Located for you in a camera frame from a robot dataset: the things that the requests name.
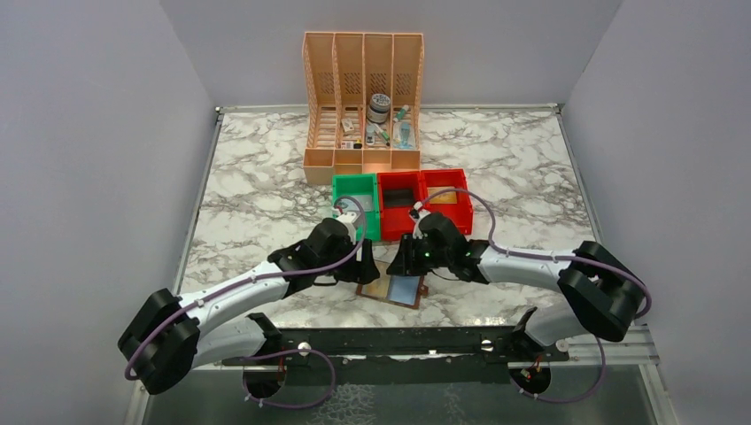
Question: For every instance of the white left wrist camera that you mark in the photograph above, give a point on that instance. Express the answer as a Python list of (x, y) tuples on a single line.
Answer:
[(351, 220)]

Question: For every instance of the silver card in green bin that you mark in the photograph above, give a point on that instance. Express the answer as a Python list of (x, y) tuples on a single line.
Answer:
[(355, 203)]

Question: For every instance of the teal packaged item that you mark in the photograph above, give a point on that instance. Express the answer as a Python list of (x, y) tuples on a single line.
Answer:
[(403, 136)]

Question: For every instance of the red plastic bin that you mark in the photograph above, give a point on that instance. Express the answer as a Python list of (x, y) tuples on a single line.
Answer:
[(461, 213), (395, 222)]

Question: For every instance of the small white box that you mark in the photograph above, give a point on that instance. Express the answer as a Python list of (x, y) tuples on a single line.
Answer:
[(347, 125)]

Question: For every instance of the orange plastic desk organizer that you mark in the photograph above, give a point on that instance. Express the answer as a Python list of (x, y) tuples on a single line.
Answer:
[(342, 71)]

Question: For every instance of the small red black item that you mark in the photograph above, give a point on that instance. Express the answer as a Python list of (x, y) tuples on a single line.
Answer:
[(350, 145)]

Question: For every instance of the grey round tin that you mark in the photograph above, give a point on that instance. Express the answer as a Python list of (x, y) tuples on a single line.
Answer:
[(379, 108)]

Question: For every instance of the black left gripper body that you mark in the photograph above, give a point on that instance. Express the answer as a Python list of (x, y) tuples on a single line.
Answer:
[(351, 270)]

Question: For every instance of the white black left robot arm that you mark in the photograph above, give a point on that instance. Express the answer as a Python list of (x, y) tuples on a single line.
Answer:
[(172, 334)]

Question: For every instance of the brown leather card holder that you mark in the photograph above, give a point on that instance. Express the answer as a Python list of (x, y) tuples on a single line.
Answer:
[(423, 291)]

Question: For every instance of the green plastic bin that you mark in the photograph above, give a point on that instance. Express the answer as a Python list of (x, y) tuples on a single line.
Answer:
[(355, 192)]

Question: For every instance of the small grey white bottle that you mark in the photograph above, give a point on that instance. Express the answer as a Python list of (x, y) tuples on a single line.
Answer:
[(370, 137)]

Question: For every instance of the black card in red bin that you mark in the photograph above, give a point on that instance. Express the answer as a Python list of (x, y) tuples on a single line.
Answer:
[(396, 198)]

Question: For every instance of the aluminium frame rail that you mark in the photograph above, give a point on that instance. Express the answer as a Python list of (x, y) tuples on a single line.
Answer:
[(236, 342)]

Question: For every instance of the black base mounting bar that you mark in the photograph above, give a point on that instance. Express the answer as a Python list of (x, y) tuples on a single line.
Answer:
[(312, 368)]

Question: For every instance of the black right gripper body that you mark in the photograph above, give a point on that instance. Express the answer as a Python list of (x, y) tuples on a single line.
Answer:
[(418, 257)]

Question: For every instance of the small teal tube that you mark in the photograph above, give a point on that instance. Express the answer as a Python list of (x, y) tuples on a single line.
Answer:
[(401, 113)]

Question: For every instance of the gold VIP card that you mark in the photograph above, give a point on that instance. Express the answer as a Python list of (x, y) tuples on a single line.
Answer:
[(442, 195)]

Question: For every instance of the green white marker pen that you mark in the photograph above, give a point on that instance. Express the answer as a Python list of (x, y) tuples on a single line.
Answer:
[(382, 134)]

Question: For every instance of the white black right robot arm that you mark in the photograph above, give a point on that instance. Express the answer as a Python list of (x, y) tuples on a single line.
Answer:
[(601, 296)]

